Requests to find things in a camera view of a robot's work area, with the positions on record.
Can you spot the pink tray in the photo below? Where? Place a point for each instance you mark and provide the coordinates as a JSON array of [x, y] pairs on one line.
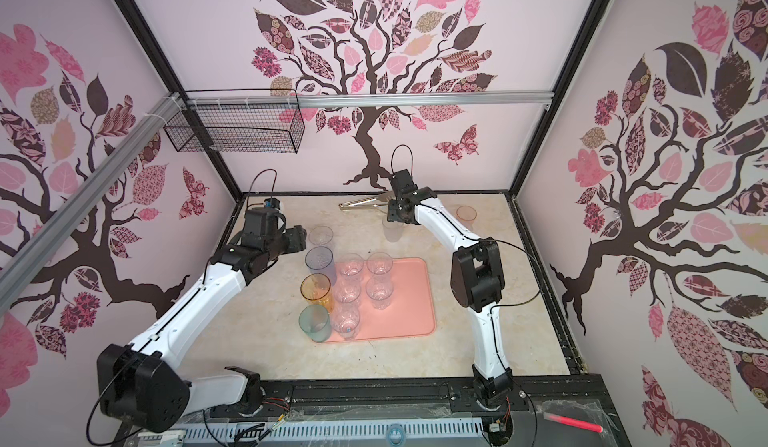
[[411, 312]]

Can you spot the aluminium rail back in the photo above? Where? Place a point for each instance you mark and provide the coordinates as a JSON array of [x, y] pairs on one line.
[[372, 99]]

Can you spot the yellow amber glass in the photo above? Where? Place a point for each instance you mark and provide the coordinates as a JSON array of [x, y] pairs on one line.
[[316, 288]]

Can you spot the aluminium rail left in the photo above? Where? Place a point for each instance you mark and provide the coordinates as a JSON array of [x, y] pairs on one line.
[[24, 266]]

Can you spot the green tall cup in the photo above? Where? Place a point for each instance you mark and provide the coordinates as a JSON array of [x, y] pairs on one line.
[[314, 321]]

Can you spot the pink marker pen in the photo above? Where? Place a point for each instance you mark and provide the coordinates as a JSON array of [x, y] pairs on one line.
[[579, 424]]

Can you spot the black wire basket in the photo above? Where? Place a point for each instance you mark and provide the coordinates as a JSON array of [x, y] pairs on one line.
[[259, 120]]

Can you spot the clear faceted glass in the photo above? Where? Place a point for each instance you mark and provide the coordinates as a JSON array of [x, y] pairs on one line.
[[380, 265], [347, 293]]

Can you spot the frosted clear cup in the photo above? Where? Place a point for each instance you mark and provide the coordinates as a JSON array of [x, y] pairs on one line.
[[393, 230]]

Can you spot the clear faceted glass front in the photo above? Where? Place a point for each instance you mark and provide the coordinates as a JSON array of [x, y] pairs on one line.
[[347, 293]]

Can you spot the aluminium rail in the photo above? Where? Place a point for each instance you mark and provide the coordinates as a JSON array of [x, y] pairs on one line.
[[372, 99], [24, 266]]

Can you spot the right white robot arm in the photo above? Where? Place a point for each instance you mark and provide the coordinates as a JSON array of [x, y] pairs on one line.
[[476, 280]]

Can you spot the pink transparent cup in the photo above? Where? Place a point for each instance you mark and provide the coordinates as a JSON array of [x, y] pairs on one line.
[[466, 215]]

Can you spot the white slotted cable duct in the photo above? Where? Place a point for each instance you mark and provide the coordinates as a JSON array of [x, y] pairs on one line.
[[401, 432]]

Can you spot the metal tongs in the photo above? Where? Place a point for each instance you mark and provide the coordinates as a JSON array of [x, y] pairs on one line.
[[376, 202]]

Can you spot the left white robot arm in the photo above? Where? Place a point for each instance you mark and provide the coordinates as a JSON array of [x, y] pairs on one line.
[[139, 382]]

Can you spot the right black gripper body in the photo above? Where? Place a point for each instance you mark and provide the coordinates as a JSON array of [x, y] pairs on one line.
[[395, 211]]

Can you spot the blue tall cup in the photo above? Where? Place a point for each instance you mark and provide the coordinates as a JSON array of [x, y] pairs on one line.
[[320, 259]]

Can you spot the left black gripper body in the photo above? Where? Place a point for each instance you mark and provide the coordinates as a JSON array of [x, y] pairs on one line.
[[289, 242]]

